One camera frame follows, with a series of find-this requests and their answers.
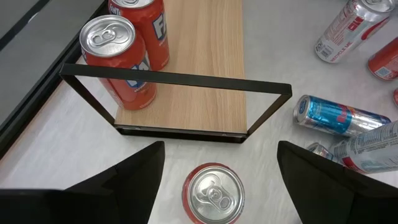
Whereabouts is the silver Diet Coke can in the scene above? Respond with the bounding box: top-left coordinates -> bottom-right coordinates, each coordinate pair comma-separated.
314,0 -> 398,64

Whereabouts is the white Celsius Peach Vibe can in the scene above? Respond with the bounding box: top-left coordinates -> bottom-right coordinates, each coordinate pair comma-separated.
330,120 -> 398,174

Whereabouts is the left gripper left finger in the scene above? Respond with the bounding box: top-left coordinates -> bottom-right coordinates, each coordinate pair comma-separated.
0,141 -> 166,224

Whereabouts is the black aluminium table frame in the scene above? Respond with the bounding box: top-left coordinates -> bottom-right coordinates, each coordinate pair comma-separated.
0,0 -> 109,159

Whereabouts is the wooden shelf with black frame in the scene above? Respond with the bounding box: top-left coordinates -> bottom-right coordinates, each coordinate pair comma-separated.
58,0 -> 293,144

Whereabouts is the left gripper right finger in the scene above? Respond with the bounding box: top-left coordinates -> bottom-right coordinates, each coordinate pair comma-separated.
277,141 -> 398,224

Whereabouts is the blue silver Red Bull can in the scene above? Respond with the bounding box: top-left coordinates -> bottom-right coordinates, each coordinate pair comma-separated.
293,95 -> 392,138
307,142 -> 338,162

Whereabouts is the red soda can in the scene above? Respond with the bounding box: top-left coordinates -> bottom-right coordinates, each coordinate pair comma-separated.
368,36 -> 398,82

